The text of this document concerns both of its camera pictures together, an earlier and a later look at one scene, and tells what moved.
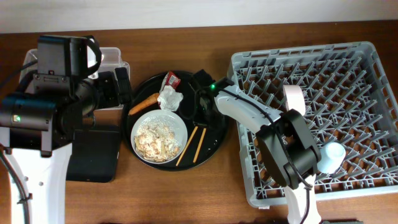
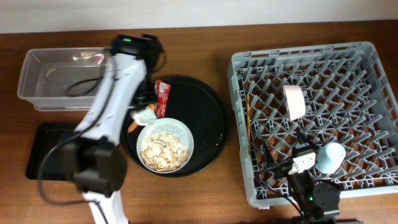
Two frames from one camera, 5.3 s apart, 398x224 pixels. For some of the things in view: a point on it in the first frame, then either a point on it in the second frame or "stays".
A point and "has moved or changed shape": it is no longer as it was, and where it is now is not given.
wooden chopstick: [200, 142] has moved or changed shape
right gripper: [198, 119] → [268, 159]
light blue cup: [331, 156] stays
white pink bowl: [295, 99] stays
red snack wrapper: [170, 79] → [161, 90]
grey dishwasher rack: [349, 101] stays
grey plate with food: [158, 136] has moved or changed shape
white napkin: [168, 99] → [143, 116]
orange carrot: [152, 99] has moved or changed shape
